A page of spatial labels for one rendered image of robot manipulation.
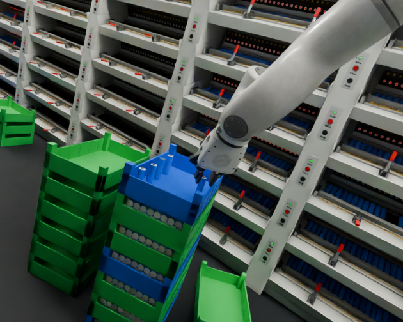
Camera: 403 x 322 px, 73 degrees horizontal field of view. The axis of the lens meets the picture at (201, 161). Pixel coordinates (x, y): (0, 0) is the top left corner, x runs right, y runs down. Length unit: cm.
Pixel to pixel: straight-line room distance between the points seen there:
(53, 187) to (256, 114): 67
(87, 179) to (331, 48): 68
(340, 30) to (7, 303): 109
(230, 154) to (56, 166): 52
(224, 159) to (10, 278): 82
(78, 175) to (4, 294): 45
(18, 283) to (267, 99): 97
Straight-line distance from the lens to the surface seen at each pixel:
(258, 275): 132
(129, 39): 164
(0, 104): 235
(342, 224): 116
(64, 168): 90
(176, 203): 64
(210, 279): 130
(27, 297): 110
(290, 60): 49
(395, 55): 113
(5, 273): 117
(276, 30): 121
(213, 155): 64
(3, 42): 293
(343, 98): 111
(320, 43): 51
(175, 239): 68
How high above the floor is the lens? 81
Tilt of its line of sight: 17 degrees down
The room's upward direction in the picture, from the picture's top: 19 degrees clockwise
